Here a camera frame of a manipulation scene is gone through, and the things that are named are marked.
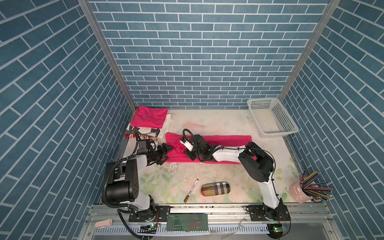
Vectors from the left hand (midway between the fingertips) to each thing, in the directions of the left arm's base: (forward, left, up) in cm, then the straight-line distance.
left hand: (171, 150), depth 92 cm
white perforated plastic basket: (+30, -74, -3) cm, 80 cm away
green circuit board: (-37, -11, -2) cm, 39 cm away
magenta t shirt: (-2, -4, -4) cm, 6 cm away
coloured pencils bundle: (-24, -73, +5) cm, 77 cm away
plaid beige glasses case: (-23, -26, -1) cm, 34 cm away
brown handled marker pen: (-25, -11, -4) cm, 28 cm away
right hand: (+2, -8, -1) cm, 8 cm away
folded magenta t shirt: (+26, +20, +3) cm, 33 cm away
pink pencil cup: (-27, -66, +4) cm, 71 cm away
